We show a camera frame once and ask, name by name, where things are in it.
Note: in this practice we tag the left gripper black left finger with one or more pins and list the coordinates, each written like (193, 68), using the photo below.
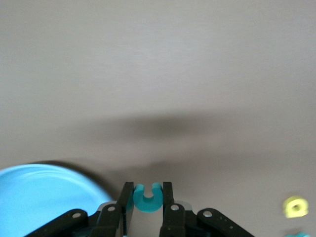
(118, 219)

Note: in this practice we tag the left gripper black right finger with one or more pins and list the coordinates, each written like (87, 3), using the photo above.
(172, 219)

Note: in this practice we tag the teal foam letter c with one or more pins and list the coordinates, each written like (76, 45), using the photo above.
(148, 206)

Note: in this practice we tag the yellow foam letter d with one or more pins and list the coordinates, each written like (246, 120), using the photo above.
(287, 207)

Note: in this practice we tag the teal foam letter l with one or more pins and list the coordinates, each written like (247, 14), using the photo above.
(301, 234)

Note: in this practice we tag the blue plate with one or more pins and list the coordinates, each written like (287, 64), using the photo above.
(44, 197)

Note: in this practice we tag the brown table mat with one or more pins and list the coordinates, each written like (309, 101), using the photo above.
(158, 74)

